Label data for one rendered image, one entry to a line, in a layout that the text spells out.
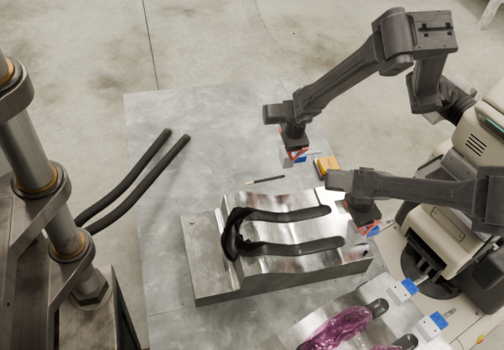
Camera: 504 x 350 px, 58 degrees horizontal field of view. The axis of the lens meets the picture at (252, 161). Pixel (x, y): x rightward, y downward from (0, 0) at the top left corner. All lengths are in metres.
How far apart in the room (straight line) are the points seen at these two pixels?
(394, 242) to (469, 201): 1.32
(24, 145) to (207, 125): 0.93
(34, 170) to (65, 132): 1.98
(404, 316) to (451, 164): 0.43
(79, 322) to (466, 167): 1.10
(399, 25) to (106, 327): 1.00
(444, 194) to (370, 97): 2.34
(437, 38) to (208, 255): 0.79
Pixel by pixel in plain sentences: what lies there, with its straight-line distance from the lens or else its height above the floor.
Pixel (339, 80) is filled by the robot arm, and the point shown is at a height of 1.37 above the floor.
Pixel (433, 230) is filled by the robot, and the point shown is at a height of 0.80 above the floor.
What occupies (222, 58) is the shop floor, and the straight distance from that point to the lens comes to 3.28.
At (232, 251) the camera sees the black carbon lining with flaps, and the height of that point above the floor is 0.87.
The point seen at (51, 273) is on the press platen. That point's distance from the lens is 1.12.
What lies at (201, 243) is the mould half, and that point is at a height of 0.86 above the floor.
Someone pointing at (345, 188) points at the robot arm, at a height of 1.12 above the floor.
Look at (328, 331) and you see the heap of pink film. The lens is 1.17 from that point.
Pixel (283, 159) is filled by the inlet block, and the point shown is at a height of 0.95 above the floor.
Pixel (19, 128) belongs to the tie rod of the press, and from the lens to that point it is 0.81.
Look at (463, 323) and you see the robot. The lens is 2.07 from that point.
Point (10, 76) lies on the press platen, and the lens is 0.75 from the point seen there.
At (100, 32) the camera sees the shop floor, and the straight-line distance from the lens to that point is 3.57.
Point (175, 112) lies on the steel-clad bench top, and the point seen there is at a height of 0.80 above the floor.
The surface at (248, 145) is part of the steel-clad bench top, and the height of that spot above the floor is 0.80.
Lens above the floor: 1.99
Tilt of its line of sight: 50 degrees down
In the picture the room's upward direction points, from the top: 7 degrees clockwise
